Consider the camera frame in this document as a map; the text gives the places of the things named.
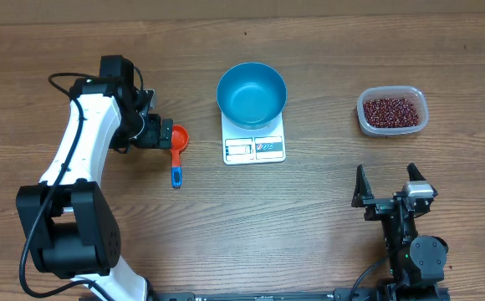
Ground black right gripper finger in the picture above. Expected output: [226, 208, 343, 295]
[351, 165, 374, 207]
[407, 163, 426, 181]

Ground red scoop with blue handle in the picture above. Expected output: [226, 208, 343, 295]
[170, 125, 189, 189]

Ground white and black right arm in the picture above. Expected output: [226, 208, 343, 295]
[348, 163, 450, 300]

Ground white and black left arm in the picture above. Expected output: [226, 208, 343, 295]
[16, 55, 173, 300]

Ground white digital kitchen scale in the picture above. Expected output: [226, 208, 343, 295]
[222, 114, 286, 166]

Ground blue bowl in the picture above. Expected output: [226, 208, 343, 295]
[216, 62, 288, 130]

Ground red adzuki beans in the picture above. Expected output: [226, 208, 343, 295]
[363, 98, 419, 128]

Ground clear plastic food container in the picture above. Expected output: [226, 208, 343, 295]
[356, 85, 430, 136]

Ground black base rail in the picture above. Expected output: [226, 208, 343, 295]
[154, 286, 452, 301]

